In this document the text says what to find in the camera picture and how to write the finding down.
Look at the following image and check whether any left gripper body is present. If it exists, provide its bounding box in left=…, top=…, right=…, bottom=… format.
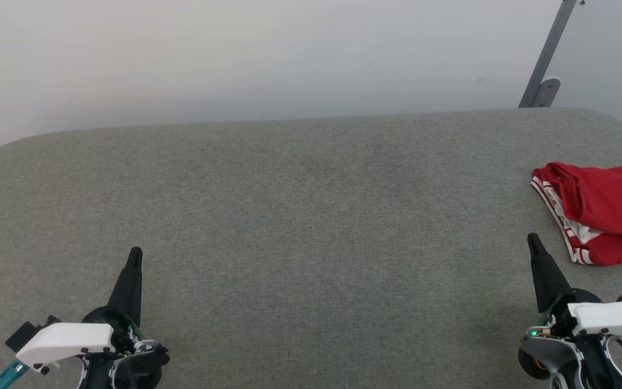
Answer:
left=82, top=306, right=144, bottom=352

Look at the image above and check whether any grey metal wall bar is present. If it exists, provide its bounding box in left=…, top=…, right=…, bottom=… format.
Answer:
left=518, top=0, right=578, bottom=109

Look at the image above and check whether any red and white jersey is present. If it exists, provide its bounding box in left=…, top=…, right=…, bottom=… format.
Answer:
left=531, top=162, right=622, bottom=266

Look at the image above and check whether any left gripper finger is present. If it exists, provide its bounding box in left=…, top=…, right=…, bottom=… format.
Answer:
left=107, top=247, right=143, bottom=327

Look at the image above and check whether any grey metal foot bracket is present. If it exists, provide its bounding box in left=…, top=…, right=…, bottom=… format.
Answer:
left=531, top=78, right=561, bottom=108

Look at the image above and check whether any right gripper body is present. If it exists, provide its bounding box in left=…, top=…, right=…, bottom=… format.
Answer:
left=538, top=289, right=603, bottom=336

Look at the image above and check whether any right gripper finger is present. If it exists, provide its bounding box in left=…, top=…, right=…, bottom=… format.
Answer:
left=527, top=233, right=573, bottom=314

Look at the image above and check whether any teal cable connector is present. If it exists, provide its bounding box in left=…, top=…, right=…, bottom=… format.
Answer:
left=0, top=359, right=30, bottom=389

